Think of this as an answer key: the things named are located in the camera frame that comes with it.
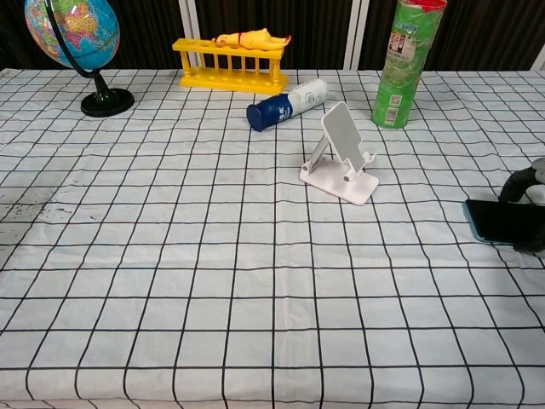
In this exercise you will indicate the yellow plastic test tube rack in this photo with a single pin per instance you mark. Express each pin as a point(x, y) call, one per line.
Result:
point(232, 81)

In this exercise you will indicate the blue and white bottle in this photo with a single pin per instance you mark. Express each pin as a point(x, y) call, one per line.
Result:
point(272, 111)

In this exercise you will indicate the white frame post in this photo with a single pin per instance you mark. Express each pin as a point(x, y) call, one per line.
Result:
point(355, 34)
point(540, 57)
point(189, 21)

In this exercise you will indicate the black curtain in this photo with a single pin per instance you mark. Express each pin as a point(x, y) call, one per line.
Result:
point(306, 21)

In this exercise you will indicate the yellow rubber chicken toy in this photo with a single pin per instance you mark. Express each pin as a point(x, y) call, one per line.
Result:
point(251, 39)

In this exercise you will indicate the white black-grid tablecloth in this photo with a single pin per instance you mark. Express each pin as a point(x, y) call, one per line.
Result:
point(213, 277)

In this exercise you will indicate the globe on black stand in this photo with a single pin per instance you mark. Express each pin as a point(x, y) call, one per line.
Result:
point(85, 30)

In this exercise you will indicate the black smartphone with blue edge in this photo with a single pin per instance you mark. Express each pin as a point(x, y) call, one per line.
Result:
point(498, 221)

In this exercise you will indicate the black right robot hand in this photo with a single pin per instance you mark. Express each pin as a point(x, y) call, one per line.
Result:
point(521, 183)

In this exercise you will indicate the white folding phone stand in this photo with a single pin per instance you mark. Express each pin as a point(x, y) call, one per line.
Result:
point(345, 134)

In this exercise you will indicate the green chips can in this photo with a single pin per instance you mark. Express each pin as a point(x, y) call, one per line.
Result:
point(404, 76)

